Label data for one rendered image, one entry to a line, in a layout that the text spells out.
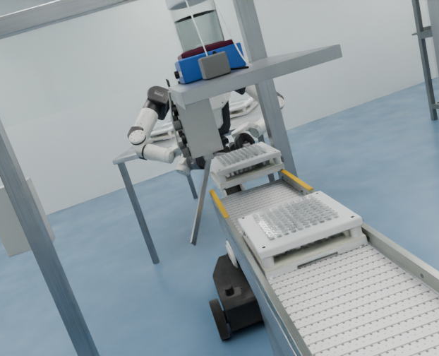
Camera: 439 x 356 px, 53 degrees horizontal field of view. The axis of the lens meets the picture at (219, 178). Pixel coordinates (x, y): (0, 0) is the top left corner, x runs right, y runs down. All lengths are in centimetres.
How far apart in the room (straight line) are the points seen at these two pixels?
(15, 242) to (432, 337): 147
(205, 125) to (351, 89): 609
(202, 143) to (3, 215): 81
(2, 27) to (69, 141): 464
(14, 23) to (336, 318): 133
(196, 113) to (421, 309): 87
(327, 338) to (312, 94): 637
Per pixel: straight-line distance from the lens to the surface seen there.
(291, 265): 101
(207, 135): 141
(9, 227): 183
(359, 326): 82
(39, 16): 166
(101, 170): 629
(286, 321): 81
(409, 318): 83
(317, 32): 715
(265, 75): 102
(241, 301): 225
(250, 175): 159
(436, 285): 87
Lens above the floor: 132
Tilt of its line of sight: 15 degrees down
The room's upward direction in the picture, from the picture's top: 17 degrees counter-clockwise
